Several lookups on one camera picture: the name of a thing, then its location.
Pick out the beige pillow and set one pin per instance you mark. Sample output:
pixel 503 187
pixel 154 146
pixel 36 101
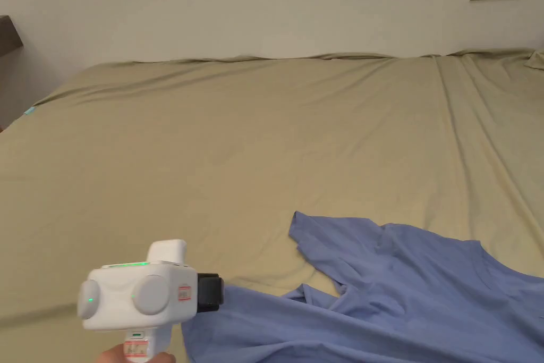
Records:
pixel 536 60

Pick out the bed with beige sheet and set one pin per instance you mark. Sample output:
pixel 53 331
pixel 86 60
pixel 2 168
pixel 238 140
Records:
pixel 238 146

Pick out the blue shirt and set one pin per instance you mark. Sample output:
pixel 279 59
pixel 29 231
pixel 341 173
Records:
pixel 382 295

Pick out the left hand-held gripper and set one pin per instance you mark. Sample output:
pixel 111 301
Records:
pixel 127 295

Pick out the dark wooden shelf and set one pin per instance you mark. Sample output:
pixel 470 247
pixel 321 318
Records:
pixel 7 35

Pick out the person's left hand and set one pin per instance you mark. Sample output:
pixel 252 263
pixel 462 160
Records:
pixel 111 356

